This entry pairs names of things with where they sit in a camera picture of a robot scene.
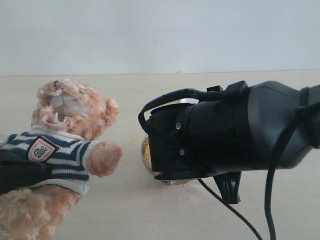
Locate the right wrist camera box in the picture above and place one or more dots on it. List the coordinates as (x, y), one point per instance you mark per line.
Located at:
(216, 88)

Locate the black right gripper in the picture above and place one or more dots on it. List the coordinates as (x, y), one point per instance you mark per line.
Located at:
(198, 140)

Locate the tan teddy bear striped shirt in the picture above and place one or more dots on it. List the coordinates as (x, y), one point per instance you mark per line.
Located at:
(66, 124)

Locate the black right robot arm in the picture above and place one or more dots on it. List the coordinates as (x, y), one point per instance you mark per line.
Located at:
(284, 122)

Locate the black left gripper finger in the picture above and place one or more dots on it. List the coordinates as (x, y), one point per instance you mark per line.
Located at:
(16, 172)

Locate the steel bowl of millet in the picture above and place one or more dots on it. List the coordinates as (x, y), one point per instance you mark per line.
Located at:
(146, 160)

